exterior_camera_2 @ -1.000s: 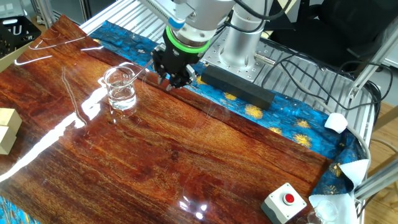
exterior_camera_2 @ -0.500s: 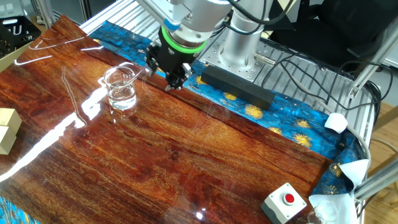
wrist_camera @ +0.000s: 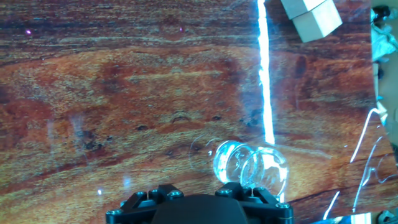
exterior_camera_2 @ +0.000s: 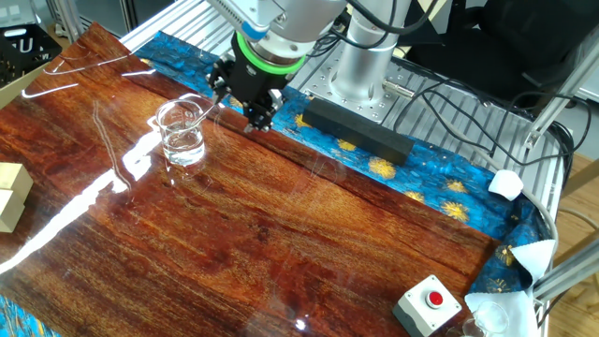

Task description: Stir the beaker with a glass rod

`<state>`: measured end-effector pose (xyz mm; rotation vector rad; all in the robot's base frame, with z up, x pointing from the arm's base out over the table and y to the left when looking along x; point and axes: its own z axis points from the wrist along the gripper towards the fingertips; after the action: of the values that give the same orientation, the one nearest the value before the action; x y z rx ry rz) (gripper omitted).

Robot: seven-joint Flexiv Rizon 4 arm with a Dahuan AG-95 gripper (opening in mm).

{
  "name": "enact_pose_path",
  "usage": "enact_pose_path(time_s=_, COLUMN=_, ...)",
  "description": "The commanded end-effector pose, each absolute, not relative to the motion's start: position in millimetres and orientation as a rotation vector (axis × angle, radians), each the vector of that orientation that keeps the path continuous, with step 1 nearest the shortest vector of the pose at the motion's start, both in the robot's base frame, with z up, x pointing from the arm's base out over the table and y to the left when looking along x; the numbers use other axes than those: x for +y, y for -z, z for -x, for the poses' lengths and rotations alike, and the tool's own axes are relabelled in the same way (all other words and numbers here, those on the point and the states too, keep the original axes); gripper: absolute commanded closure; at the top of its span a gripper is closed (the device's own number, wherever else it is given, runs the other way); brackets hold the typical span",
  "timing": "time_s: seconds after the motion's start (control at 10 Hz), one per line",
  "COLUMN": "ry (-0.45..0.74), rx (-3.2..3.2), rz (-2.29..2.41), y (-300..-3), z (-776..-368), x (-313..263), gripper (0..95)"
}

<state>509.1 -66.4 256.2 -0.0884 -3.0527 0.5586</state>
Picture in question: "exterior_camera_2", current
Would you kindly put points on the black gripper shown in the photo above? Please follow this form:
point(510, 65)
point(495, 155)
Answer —
point(255, 84)

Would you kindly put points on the glass beaker with water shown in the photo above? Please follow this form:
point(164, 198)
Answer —
point(182, 150)

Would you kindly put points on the smallest empty glass beaker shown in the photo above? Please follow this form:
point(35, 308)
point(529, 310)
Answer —
point(491, 318)

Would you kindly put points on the black foam block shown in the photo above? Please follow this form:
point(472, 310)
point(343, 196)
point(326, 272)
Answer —
point(360, 133)

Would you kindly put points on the glossy wood print mat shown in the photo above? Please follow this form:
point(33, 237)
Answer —
point(234, 224)

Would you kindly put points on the blue starry print cloth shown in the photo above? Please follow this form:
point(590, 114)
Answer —
point(435, 173)

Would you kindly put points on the black plastic crate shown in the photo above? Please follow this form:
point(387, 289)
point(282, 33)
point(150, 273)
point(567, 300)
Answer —
point(28, 51)

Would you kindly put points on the white paper wad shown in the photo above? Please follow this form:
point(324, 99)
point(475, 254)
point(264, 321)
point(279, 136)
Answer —
point(505, 185)

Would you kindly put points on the black office chair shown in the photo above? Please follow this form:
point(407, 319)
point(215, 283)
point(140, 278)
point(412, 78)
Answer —
point(515, 42)

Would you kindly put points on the red push button box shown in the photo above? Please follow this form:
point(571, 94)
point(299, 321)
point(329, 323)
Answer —
point(423, 311)

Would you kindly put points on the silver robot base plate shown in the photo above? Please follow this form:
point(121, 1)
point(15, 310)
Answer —
point(323, 89)

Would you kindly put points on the grey wrist camera housing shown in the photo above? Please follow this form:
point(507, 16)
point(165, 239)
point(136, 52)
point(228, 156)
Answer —
point(243, 14)

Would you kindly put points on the aluminium frame strut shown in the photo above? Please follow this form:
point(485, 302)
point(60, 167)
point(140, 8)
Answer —
point(557, 98)
point(70, 21)
point(566, 276)

